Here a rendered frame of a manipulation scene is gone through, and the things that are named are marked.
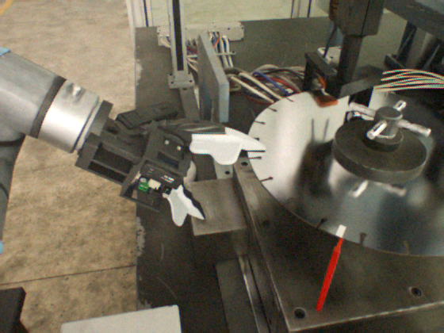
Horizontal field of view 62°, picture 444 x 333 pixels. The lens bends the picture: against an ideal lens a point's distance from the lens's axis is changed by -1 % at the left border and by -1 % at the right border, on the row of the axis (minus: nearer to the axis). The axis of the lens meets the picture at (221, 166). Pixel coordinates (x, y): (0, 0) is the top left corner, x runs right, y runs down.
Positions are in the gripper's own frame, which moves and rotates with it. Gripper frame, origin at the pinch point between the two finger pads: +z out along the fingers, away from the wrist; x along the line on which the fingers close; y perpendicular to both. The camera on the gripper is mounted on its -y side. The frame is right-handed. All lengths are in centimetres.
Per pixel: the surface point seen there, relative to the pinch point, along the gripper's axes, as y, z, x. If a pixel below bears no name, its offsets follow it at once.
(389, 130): 1.8, 9.8, 18.1
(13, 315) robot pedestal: 12.2, -18.4, -27.9
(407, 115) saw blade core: -7.8, 17.9, 18.6
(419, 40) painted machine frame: -63, 46, 25
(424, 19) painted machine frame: -27.5, 20.9, 29.0
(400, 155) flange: 3.2, 12.6, 16.7
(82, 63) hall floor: -241, -49, -139
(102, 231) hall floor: -67, 2, -104
